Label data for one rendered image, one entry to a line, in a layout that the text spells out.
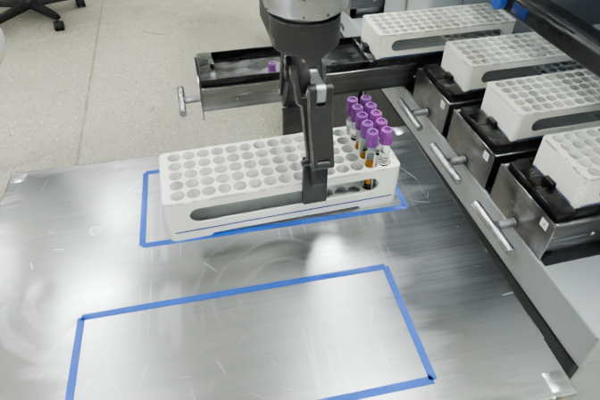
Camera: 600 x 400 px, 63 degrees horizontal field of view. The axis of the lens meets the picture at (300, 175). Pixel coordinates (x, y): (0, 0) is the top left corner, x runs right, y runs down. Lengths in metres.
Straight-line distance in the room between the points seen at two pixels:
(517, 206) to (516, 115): 0.14
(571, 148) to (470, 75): 0.24
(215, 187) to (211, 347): 0.18
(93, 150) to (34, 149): 0.25
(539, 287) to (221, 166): 0.48
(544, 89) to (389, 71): 0.29
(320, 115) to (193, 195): 0.19
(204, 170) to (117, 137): 1.68
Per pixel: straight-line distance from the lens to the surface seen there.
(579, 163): 0.75
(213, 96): 0.95
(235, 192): 0.59
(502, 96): 0.85
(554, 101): 0.87
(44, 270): 0.65
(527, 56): 0.99
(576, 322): 0.75
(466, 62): 0.93
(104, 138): 2.31
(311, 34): 0.51
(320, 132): 0.52
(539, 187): 0.76
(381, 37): 0.99
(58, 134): 2.42
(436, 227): 0.65
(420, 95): 1.02
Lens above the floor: 1.28
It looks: 41 degrees down
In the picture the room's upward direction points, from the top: straight up
